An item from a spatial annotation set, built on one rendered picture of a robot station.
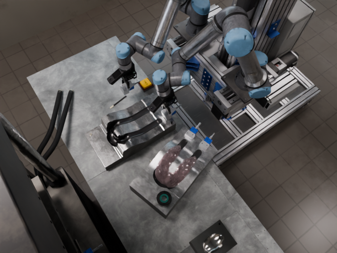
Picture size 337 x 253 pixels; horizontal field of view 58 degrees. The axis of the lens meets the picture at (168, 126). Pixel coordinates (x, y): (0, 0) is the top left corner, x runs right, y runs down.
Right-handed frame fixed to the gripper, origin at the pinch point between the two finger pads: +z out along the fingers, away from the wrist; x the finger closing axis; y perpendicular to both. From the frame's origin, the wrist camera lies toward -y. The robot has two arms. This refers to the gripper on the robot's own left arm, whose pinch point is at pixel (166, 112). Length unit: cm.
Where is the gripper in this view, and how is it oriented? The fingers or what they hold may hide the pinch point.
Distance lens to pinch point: 185.4
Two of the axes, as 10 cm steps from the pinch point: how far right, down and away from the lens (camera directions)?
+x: -5.5, -6.9, 4.7
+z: 1.6, 4.7, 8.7
